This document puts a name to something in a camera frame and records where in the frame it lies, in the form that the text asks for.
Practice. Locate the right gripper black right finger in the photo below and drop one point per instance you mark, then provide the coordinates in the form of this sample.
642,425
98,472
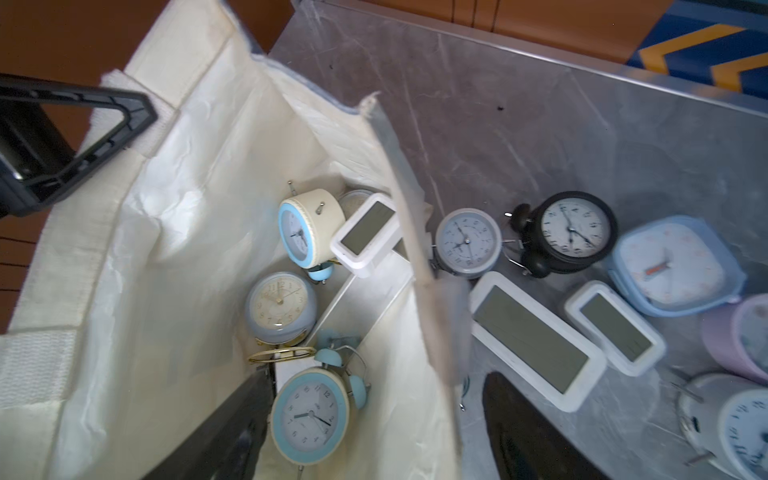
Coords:
525,445

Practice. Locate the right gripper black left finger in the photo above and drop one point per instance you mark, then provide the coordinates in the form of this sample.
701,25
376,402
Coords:
227,444

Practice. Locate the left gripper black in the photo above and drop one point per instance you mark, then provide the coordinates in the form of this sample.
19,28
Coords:
38,166

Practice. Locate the large white digital clock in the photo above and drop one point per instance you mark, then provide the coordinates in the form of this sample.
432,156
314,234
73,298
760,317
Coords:
554,358

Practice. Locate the blue cream twin-bell clock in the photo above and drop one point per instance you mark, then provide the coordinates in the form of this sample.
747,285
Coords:
313,409

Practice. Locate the small white digital clock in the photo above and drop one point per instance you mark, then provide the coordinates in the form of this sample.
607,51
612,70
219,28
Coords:
630,343

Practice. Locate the cream round alarm clock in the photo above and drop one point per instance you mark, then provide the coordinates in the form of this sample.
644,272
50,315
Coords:
281,311

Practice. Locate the cream canvas bag starry print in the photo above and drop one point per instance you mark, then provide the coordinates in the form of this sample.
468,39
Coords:
130,329

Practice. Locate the white twin-bell alarm clock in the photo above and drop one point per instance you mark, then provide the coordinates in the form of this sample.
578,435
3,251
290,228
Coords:
468,243

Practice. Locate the black round alarm clock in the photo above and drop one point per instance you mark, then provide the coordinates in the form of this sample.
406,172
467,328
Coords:
567,233

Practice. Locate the yellow blue twin-bell clock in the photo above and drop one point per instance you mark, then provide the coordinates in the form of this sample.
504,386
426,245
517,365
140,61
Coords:
307,222

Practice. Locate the white green digital clock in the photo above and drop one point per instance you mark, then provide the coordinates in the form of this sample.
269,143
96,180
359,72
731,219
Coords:
368,236

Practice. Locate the white round alarm clock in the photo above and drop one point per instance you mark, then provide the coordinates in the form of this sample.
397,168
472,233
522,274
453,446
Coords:
724,418

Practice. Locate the light blue square alarm clock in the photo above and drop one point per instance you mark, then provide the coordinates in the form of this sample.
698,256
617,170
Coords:
675,266

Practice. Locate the pink round alarm clock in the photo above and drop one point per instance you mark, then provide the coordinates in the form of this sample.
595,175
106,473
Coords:
735,335

